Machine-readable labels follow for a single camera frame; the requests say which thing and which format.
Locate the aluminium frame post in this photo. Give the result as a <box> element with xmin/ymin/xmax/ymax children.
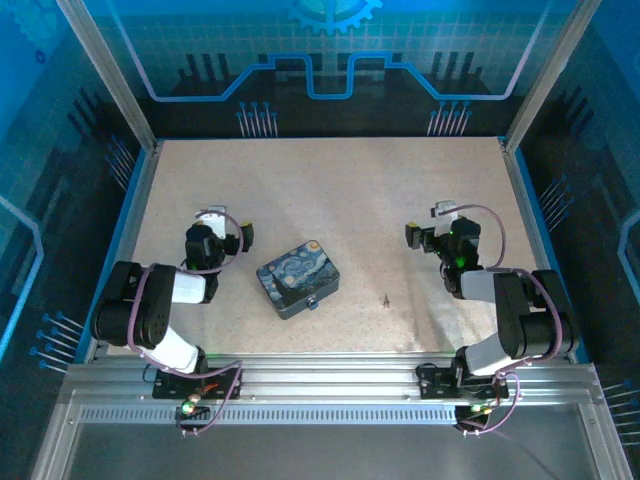
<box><xmin>54</xmin><ymin>0</ymin><xmax>164</xmax><ymax>151</ymax></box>
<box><xmin>502</xmin><ymin>0</ymin><xmax>609</xmax><ymax>151</ymax></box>

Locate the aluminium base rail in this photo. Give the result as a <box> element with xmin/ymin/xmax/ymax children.
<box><xmin>62</xmin><ymin>352</ymin><xmax>606</xmax><ymax>406</ymax></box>

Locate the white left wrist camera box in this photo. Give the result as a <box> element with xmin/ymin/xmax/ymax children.
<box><xmin>207</xmin><ymin>203</ymin><xmax>229</xmax><ymax>239</ymax></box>

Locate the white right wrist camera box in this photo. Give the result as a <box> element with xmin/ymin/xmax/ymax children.
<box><xmin>432</xmin><ymin>201</ymin><xmax>460</xmax><ymax>237</ymax></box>

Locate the grey slotted cable duct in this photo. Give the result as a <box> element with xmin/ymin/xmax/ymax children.
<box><xmin>77</xmin><ymin>405</ymin><xmax>464</xmax><ymax>426</ymax></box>

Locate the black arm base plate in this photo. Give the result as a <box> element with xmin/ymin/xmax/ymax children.
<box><xmin>414</xmin><ymin>364</ymin><xmax>511</xmax><ymax>401</ymax></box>
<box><xmin>151</xmin><ymin>367</ymin><xmax>245</xmax><ymax>401</ymax></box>

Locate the starry night print tin box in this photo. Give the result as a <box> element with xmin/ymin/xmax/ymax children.
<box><xmin>255</xmin><ymin>239</ymin><xmax>342</xmax><ymax>321</ymax></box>

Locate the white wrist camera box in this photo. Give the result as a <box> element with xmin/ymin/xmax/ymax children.
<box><xmin>432</xmin><ymin>201</ymin><xmax>460</xmax><ymax>237</ymax></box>
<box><xmin>207</xmin><ymin>203</ymin><xmax>229</xmax><ymax>239</ymax></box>

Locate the aluminium side rail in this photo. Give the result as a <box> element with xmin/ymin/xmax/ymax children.
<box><xmin>87</xmin><ymin>139</ymin><xmax>164</xmax><ymax>364</ymax></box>

